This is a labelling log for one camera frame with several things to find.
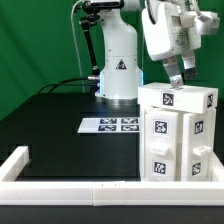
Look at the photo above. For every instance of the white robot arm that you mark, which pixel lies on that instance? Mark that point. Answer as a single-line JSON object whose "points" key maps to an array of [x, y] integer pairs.
{"points": [[121, 77]]}

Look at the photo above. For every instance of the white block with markers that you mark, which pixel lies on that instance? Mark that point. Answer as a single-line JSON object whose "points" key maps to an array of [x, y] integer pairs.
{"points": [[192, 99]]}

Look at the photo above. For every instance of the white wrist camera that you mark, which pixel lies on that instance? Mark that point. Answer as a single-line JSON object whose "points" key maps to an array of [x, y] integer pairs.
{"points": [[204, 23]]}

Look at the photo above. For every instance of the white U-shaped fence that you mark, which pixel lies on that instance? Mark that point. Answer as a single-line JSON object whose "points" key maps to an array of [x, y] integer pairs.
{"points": [[13, 192]]}

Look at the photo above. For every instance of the white cabinet body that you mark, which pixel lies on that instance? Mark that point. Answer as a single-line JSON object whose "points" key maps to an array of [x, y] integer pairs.
{"points": [[143, 111]]}

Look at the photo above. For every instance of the white door panel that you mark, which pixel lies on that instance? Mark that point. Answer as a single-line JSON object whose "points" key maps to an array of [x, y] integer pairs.
{"points": [[160, 145], [197, 145]]}

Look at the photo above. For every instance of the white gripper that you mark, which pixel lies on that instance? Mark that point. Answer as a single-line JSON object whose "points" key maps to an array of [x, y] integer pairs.
{"points": [[169, 32]]}

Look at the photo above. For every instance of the white marker base plate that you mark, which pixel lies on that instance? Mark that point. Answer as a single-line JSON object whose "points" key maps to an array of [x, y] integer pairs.
{"points": [[110, 125]]}

